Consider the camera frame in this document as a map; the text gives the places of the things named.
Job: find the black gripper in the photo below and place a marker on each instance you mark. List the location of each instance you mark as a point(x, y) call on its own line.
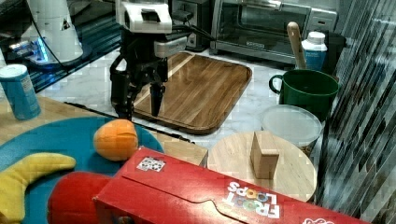
point(143, 61)

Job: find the orange toy fruit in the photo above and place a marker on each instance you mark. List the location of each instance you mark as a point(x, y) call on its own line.
point(116, 140)

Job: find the wooden serving tray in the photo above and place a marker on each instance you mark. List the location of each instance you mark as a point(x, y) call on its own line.
point(200, 93)

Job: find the blue round plate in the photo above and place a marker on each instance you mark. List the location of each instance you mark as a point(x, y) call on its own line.
point(71, 137)

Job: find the red Froot Loops box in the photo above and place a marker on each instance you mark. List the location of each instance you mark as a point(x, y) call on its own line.
point(153, 188)

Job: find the blue shaker white cap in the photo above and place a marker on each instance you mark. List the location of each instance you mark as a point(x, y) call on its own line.
point(19, 91)

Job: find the stainless toaster oven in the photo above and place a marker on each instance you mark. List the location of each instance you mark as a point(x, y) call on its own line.
point(258, 28)

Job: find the red toy apple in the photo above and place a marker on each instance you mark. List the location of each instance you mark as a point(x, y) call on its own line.
point(71, 201)

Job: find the jar with wooden lid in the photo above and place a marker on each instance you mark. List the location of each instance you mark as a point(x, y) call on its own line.
point(295, 175)

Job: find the yellow toy banana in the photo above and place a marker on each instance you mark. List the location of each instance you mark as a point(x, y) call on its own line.
point(18, 176)

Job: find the clear container plastic lid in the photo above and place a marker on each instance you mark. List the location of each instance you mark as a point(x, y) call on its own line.
point(293, 124)

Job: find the green mug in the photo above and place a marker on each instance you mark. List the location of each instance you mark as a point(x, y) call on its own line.
point(311, 90)

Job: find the small white blue bottle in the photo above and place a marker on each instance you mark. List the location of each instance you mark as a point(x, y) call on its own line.
point(315, 50)

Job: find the black round canister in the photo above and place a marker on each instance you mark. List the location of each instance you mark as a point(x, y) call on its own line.
point(335, 44)

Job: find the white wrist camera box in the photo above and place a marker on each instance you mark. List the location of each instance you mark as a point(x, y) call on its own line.
point(144, 16)

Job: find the wooden utensil handle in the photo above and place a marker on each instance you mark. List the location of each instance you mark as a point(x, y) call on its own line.
point(296, 44)

